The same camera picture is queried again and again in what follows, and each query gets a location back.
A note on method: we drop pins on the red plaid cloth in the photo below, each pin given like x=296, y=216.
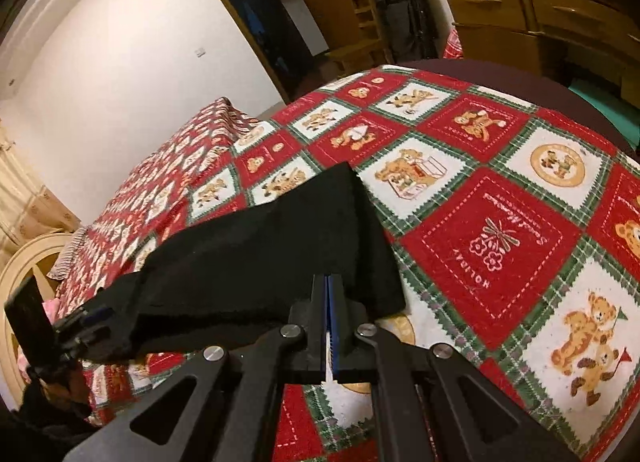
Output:
x=452, y=46

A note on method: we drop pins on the wooden door frame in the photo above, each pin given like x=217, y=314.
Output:
x=235, y=26

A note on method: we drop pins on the striped pillow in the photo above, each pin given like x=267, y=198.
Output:
x=70, y=254

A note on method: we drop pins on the beige patterned curtain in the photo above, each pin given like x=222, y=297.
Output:
x=25, y=192

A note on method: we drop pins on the pink cloth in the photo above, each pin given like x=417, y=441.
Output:
x=51, y=308

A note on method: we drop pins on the wooden dresser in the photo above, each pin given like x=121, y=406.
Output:
x=505, y=16

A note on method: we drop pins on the dark wooden bed footboard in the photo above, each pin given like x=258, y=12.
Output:
x=550, y=79

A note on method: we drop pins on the black bag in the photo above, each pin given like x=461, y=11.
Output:
x=402, y=6

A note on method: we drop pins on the teal cushion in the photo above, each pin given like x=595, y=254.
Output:
x=605, y=106

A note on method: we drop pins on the person's left forearm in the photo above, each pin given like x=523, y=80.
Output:
x=45, y=429

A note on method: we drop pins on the wooden chair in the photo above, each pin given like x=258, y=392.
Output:
x=355, y=49

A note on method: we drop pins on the person's left hand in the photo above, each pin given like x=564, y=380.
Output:
x=75, y=386

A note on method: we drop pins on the cream round headboard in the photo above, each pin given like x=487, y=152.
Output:
x=20, y=262

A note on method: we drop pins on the red printed bear blanket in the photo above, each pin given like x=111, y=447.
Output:
x=475, y=222

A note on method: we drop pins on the black pants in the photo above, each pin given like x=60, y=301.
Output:
x=260, y=252

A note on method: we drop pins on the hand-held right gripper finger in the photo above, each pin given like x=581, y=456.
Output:
x=327, y=314
x=337, y=332

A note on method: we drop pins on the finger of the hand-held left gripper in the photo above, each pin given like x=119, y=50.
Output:
x=97, y=314
x=110, y=347

